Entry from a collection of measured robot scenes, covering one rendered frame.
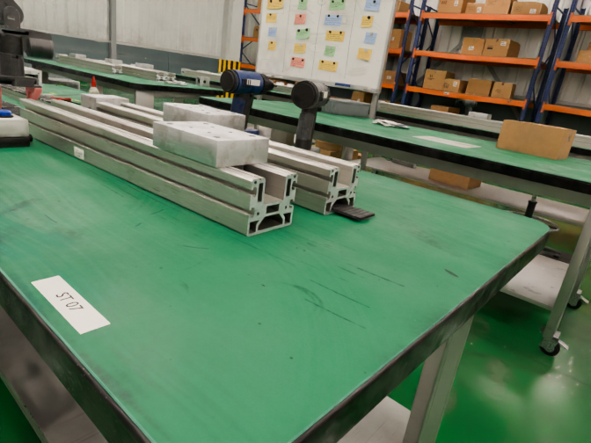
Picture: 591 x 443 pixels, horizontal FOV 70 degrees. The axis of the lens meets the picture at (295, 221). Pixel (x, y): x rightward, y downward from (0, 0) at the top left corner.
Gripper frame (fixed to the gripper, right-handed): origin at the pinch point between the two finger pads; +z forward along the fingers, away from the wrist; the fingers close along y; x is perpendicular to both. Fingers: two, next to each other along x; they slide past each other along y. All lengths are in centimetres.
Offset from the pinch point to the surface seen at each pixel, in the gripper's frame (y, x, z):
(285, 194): 3, -98, -2
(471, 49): 966, 210, -118
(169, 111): 13, -52, -8
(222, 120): 17, -66, -8
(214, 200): -5, -90, 0
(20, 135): -10.9, -33.8, 0.7
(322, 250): 1, -107, 3
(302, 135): 30, -78, -7
